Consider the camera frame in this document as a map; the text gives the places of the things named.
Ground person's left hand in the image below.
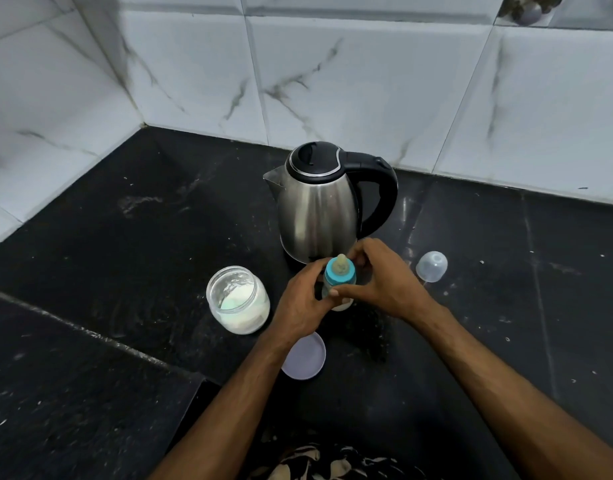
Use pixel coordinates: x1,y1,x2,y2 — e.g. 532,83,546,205
266,258,340,353

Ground person's left forearm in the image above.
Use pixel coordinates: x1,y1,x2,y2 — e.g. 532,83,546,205
148,337,292,480

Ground small teal measuring scoop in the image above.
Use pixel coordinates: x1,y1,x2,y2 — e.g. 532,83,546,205
220,292,252,311

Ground teal bottle nipple ring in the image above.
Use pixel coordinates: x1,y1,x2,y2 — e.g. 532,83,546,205
324,253,357,287

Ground clear dome bottle cap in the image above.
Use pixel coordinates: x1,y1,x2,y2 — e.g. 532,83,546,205
416,251,449,283

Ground leaf patterned shorts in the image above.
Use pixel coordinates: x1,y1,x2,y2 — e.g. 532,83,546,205
251,442,427,480

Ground steel electric kettle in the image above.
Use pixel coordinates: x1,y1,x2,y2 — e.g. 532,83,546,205
262,141,399,265

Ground glass jar of white powder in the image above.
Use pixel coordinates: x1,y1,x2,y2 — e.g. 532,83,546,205
206,265,271,336

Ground person's right forearm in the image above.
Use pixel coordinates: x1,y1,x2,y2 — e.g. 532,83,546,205
421,304,613,480

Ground person's right hand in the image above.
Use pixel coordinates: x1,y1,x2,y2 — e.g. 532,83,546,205
328,237,445,325

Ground white jar lid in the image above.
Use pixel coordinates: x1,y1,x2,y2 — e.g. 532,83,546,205
280,331,327,381

